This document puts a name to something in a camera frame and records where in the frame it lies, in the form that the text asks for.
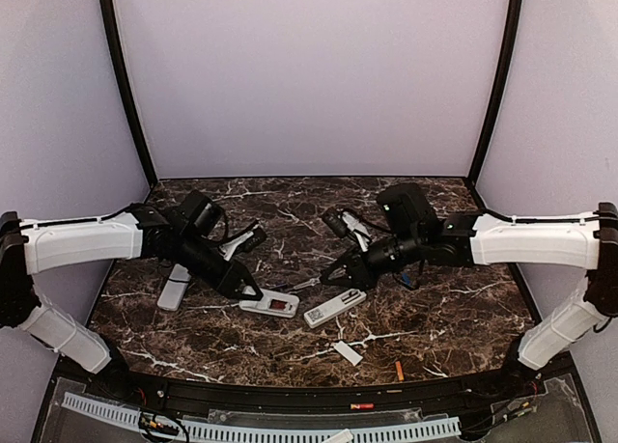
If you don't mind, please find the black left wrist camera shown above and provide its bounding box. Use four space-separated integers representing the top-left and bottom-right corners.
218 220 267 261

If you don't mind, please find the white remote back side up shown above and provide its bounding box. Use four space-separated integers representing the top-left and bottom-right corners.
157 264 191 312

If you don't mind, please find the slim white remote with QR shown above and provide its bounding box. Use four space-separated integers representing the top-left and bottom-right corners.
303 289 367 328

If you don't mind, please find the black right frame post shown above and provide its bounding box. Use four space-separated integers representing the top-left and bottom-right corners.
466 0 523 188

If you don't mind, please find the black left frame post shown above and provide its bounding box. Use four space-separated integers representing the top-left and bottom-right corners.
98 0 158 189

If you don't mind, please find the clear handled screwdriver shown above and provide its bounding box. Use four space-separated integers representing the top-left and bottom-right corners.
289 278 320 292

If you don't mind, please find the white slotted cable duct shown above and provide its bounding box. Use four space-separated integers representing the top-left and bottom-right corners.
61 392 463 443

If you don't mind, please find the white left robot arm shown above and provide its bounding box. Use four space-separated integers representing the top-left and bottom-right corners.
1 202 266 401

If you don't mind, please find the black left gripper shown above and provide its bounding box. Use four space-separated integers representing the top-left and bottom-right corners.
175 232 263 301

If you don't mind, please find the orange battery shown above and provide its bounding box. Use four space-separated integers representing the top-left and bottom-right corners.
395 361 405 382
350 402 375 410

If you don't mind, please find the white battery cover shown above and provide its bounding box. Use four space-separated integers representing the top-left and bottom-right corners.
333 341 363 366
323 429 353 443

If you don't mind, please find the black frame post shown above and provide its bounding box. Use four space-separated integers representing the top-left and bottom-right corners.
466 0 523 188
98 0 158 189

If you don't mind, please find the white remote with buttons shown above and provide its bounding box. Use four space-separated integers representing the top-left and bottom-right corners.
239 290 299 318

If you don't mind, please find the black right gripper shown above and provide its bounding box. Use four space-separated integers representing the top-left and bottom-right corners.
320 227 424 291

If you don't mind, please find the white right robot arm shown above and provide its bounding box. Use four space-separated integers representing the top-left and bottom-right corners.
321 203 617 399

